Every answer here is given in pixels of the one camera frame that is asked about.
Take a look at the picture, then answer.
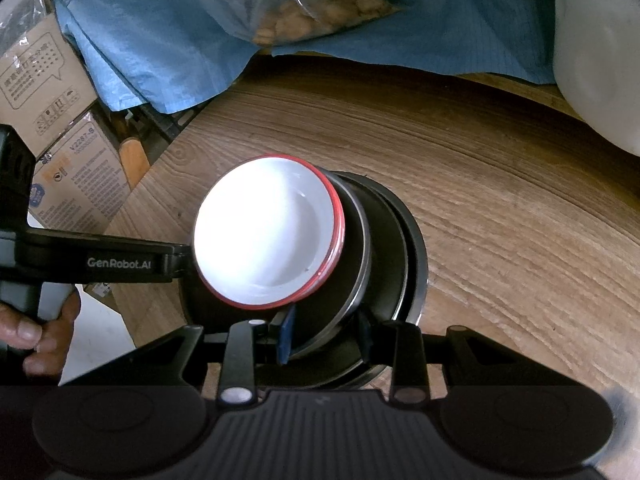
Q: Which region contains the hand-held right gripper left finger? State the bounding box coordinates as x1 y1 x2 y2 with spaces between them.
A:
60 304 300 407

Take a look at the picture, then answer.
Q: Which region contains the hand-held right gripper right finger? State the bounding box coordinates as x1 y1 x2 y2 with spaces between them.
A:
356 310 588 405

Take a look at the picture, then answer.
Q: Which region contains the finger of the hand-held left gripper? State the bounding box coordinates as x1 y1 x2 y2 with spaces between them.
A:
169 242 195 281

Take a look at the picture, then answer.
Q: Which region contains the large steel bowl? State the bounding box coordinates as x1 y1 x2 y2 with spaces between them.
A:
182 172 430 392

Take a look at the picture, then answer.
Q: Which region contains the person's left hand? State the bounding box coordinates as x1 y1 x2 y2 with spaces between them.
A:
0 289 82 379

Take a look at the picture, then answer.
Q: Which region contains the cardboard box white label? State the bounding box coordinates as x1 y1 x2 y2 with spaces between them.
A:
81 280 117 303

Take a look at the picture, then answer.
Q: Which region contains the cardboard box blue logo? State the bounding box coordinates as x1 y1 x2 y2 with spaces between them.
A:
29 110 134 234

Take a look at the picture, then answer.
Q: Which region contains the orange oblong object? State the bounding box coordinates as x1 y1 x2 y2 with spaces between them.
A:
118 138 150 192

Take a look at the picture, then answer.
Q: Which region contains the open brown cardboard box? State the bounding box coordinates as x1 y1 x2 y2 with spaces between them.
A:
0 0 99 157

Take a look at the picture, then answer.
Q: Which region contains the blue cloth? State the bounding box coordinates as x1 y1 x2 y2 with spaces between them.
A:
42 0 567 116

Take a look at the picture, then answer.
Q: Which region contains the clear empty plastic bag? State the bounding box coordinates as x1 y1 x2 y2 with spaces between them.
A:
0 0 57 52

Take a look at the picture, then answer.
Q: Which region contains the clear bag of snacks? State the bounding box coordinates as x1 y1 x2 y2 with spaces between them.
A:
164 0 404 47

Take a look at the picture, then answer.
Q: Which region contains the wooden desk shelf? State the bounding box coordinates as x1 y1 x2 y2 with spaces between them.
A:
457 72 589 122

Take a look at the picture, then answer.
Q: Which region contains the white jug blue lid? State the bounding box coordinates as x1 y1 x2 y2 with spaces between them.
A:
552 0 640 157

